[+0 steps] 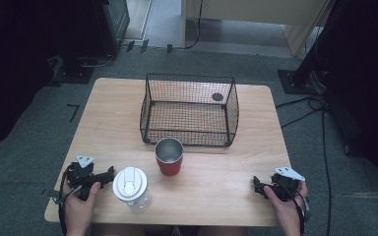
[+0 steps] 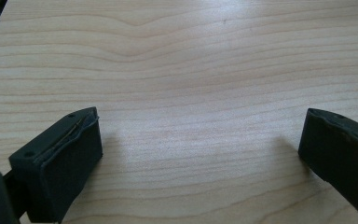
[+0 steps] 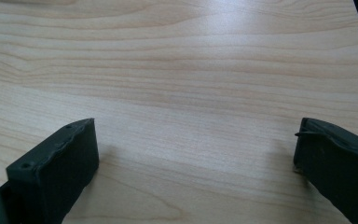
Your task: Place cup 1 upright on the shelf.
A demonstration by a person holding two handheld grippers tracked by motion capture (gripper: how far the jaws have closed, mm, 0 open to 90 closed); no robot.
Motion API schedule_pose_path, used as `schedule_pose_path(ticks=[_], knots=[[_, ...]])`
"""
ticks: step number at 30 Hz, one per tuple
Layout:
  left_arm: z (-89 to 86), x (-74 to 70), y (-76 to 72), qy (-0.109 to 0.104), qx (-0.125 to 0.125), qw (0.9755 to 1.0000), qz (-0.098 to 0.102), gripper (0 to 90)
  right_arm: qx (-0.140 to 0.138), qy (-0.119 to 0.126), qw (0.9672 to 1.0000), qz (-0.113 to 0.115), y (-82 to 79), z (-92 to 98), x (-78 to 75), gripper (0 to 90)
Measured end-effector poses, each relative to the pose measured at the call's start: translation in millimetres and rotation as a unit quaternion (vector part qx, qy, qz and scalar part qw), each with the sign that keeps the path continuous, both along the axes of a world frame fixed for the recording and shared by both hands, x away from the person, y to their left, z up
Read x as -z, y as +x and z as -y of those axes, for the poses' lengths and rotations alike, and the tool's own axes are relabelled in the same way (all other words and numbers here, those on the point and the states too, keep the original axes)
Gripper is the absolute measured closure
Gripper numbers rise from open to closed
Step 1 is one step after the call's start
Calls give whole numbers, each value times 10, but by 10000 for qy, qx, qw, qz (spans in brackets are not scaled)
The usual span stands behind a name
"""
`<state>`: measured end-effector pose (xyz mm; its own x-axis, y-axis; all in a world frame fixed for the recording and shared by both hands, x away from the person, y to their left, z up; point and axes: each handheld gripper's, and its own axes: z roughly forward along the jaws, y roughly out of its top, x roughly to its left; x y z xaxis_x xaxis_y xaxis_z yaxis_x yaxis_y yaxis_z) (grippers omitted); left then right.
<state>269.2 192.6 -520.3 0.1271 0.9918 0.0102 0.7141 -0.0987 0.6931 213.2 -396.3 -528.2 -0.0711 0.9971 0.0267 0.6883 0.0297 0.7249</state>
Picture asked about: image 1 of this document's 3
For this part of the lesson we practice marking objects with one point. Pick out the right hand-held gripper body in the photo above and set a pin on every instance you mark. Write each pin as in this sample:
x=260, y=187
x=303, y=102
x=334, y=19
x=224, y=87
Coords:
x=287, y=185

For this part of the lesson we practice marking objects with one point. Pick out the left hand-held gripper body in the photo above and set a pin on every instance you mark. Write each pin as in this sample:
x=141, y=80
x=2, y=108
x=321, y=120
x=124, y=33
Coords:
x=78, y=175

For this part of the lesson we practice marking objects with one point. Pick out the clear bottle with white lid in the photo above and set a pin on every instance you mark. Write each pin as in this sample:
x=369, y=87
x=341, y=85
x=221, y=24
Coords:
x=130, y=188

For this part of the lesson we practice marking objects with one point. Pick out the red cup with steel inside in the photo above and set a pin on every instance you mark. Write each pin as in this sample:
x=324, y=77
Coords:
x=168, y=159

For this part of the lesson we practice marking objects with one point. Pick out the person's right hand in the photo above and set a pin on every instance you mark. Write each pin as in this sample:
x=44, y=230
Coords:
x=285, y=209

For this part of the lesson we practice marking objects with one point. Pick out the person's left hand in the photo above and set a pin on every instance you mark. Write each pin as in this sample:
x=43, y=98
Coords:
x=78, y=211

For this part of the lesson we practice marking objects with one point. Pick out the grey tape piece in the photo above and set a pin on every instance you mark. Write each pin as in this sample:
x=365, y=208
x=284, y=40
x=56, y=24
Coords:
x=54, y=195

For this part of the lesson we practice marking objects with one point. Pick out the black round disc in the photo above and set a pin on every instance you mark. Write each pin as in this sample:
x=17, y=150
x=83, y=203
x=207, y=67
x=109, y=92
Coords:
x=217, y=97

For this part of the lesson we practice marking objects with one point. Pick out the black stand with base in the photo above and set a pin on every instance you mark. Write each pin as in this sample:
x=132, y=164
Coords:
x=300, y=80

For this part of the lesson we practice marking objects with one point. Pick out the dark curtain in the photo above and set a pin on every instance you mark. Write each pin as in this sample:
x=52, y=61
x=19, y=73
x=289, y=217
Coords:
x=367, y=82
x=16, y=65

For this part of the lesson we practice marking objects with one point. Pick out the black tape strip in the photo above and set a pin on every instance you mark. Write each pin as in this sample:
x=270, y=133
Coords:
x=144, y=46
x=169, y=48
x=130, y=46

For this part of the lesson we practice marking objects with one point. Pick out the black cabinet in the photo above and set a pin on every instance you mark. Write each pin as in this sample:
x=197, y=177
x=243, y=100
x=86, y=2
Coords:
x=111, y=26

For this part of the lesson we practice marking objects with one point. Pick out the beige wooden desk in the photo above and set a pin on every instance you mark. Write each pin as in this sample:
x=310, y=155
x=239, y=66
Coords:
x=256, y=18

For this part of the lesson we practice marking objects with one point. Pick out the black stand base plate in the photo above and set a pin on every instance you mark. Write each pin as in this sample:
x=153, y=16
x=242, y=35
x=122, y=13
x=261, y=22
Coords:
x=70, y=73

